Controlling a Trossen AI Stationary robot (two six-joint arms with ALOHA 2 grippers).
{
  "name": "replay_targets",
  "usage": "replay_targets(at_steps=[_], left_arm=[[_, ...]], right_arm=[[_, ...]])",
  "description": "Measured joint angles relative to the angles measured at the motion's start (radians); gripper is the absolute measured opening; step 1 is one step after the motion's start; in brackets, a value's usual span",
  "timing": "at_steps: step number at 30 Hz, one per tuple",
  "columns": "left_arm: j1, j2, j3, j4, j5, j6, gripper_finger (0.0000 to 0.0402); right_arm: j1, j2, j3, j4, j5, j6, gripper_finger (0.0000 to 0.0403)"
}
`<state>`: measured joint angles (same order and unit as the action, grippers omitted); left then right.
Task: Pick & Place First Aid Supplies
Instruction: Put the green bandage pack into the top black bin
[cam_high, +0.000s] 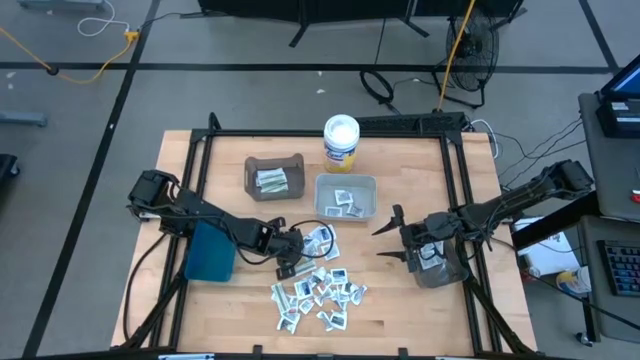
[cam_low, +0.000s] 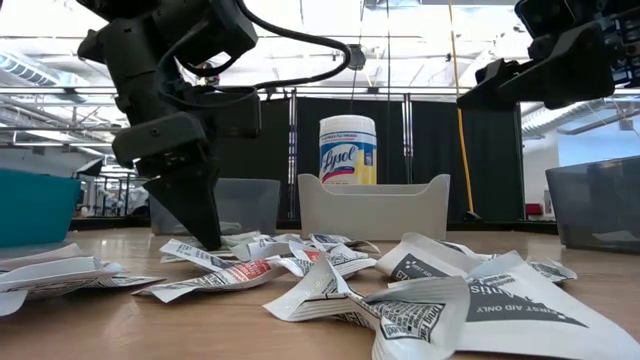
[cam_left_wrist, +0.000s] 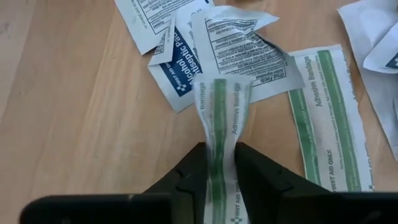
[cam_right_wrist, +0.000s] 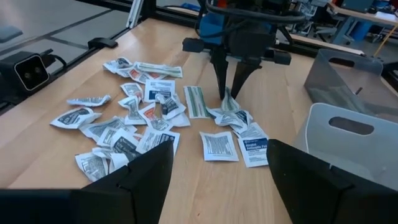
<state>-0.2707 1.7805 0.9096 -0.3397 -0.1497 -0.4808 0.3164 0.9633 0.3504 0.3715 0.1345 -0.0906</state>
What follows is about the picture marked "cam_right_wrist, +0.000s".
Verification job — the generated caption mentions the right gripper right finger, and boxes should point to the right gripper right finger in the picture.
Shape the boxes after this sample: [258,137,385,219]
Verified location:
[266,138,398,224]

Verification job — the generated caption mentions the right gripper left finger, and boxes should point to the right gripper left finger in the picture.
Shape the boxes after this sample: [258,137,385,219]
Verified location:
[74,139,175,224]

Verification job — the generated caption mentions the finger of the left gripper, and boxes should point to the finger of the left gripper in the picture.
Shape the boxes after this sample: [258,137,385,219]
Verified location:
[230,60,262,100]
[210,48,230,100]

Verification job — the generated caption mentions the green striped bandage wrapper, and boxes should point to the green striped bandage wrapper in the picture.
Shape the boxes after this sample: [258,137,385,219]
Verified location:
[220,86,242,113]
[183,85,213,119]
[134,61,183,78]

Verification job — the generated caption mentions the teal plastic bin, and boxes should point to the teal plastic bin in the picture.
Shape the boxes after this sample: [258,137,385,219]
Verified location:
[198,12,279,47]

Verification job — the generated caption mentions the light grey plastic bin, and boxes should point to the light grey plastic bin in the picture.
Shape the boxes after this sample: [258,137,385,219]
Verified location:
[294,102,398,191]

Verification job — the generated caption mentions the crumpled drug facts packet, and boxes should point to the crumpled drug facts packet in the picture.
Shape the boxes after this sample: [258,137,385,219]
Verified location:
[79,116,137,143]

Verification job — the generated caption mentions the white packet red print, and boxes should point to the white packet red print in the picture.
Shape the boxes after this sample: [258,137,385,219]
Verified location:
[127,68,167,85]
[138,102,174,132]

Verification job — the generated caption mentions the antiseptic packet dark label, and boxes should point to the antiseptic packet dark label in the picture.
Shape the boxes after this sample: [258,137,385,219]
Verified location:
[49,107,103,130]

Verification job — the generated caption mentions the silver aluminium bar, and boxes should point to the silver aluminium bar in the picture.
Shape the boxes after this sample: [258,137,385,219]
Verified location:
[126,0,144,29]

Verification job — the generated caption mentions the wooden workbench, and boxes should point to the wooden workbench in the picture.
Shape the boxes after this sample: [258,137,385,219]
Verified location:
[328,1,398,44]

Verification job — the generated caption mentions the grey chair armrest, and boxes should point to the grey chair armrest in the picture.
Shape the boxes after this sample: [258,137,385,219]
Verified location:
[0,24,24,44]

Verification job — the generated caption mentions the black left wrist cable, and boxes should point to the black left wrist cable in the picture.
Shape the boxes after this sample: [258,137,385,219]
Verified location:
[194,0,307,40]

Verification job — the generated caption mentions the black frame clamp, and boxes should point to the black frame clamp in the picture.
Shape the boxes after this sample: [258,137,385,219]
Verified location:
[87,37,119,50]

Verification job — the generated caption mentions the black table-level camera box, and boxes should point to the black table-level camera box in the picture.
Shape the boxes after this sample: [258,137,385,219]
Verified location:
[0,51,50,94]

